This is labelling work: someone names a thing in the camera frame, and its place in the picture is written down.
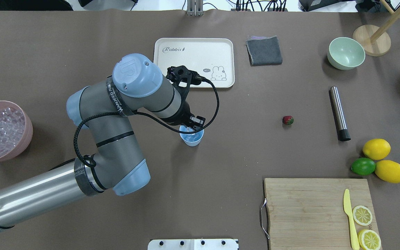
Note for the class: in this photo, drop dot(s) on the lemon half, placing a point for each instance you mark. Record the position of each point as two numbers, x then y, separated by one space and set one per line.
369 240
362 215

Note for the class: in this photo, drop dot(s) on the yellow lemon near board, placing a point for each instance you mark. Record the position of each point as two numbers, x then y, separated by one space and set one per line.
388 170

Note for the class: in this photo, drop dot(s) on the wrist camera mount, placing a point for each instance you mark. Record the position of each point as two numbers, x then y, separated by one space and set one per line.
182 78

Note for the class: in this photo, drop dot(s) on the cream rabbit tray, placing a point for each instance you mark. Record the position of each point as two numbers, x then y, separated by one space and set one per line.
212 58

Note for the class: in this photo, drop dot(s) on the yellow plastic knife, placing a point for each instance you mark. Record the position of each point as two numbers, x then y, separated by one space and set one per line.
352 230

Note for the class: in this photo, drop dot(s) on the lemon half inner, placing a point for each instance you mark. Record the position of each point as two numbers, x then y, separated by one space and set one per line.
362 215

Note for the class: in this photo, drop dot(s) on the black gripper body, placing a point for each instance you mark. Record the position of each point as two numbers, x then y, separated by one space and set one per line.
183 115

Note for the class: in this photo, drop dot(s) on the pink bowl of ice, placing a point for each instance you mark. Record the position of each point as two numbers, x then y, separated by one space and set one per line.
16 130

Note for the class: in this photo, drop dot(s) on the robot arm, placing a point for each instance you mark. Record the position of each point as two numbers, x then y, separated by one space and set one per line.
108 155

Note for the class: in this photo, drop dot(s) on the steel muddler with black tip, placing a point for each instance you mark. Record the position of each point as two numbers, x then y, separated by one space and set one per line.
340 122

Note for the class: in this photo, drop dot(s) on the wooden mug tree stand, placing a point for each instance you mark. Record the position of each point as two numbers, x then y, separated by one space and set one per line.
374 40

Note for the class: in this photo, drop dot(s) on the light blue plastic cup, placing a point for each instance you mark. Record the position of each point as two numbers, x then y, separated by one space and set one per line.
183 136

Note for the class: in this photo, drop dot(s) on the lemon half outer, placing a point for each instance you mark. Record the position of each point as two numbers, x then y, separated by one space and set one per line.
369 240

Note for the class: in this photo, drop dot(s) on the green lime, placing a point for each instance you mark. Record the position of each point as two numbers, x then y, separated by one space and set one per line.
363 166

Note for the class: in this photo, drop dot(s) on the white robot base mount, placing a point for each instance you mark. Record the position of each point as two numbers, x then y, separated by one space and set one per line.
193 244

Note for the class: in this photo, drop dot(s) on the mint green bowl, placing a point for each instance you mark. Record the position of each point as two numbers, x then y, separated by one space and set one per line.
345 53

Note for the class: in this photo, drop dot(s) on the clear ice cube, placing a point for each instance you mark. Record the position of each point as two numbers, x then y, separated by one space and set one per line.
194 137

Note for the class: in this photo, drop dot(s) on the yellow lemon near bowl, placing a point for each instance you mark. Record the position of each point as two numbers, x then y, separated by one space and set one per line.
376 149

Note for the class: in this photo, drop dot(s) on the bamboo cutting board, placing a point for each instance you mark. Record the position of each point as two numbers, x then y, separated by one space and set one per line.
308 214

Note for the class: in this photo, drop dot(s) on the red strawberry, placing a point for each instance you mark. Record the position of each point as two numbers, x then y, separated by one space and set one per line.
288 120

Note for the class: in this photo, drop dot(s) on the grey folded cloth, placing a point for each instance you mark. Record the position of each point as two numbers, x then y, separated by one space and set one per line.
264 51

